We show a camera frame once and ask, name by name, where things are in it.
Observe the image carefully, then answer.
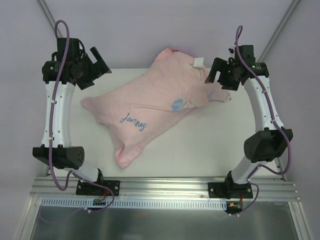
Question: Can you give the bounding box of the pink Journey pillow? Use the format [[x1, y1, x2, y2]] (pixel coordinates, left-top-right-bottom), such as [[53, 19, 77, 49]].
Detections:
[[80, 48, 231, 169]]

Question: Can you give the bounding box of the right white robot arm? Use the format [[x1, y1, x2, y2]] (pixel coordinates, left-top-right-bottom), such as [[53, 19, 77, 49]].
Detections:
[[205, 45, 293, 199]]

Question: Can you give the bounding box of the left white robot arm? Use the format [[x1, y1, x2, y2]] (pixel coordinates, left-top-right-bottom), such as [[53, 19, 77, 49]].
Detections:
[[32, 37, 112, 195]]

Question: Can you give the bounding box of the white pillow care label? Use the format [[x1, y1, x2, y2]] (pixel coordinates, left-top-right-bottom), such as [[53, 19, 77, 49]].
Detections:
[[193, 57, 204, 68]]

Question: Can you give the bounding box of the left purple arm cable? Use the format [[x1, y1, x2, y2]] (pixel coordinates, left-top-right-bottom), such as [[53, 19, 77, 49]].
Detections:
[[48, 19, 116, 213]]

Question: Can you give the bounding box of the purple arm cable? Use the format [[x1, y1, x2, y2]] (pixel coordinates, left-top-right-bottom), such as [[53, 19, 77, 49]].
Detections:
[[234, 24, 293, 216], [48, 19, 116, 213]]

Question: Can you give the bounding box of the left aluminium frame post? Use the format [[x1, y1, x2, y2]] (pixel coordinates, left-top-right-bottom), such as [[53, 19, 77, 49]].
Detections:
[[36, 0, 63, 38]]

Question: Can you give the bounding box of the aluminium frame post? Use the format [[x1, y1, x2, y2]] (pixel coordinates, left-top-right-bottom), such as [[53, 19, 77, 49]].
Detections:
[[258, 0, 301, 62], [36, 0, 63, 38]]

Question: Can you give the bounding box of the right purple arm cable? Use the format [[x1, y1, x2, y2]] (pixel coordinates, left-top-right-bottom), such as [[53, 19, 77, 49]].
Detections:
[[234, 24, 293, 216]]

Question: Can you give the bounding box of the right aluminium frame post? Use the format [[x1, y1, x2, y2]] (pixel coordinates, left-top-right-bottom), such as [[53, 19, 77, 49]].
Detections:
[[258, 0, 301, 62]]

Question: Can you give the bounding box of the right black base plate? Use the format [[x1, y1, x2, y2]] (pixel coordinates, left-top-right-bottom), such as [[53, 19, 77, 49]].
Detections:
[[207, 182, 253, 200]]

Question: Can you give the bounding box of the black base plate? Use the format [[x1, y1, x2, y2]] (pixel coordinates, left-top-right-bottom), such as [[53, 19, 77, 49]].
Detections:
[[75, 180, 121, 197], [207, 182, 253, 200]]

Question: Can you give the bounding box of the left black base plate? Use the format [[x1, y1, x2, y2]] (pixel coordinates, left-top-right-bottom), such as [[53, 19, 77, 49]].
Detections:
[[75, 180, 121, 197]]

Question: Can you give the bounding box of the aluminium mounting rail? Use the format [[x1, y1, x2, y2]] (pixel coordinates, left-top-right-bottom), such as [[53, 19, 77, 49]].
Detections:
[[30, 177, 301, 202]]

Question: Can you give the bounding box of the white slotted cable duct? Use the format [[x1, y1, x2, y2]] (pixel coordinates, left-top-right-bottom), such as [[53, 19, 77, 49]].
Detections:
[[40, 197, 227, 211]]

